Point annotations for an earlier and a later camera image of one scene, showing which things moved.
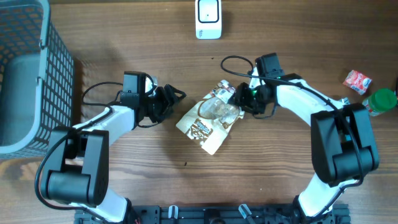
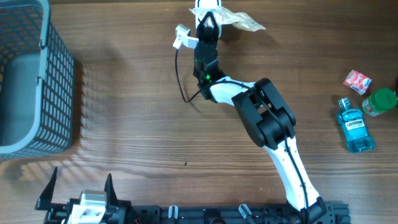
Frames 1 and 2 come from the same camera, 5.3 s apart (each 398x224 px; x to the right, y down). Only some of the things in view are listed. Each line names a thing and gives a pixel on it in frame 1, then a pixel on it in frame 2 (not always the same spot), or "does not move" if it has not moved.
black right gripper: (241, 94) -> (208, 32)
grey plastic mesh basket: (37, 79) does not move
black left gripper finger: (172, 98) -> (44, 201)
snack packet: (210, 122) -> (225, 17)
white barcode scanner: (208, 19) does not move
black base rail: (339, 213) does not move
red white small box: (357, 82) does not move
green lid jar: (381, 100) does not move
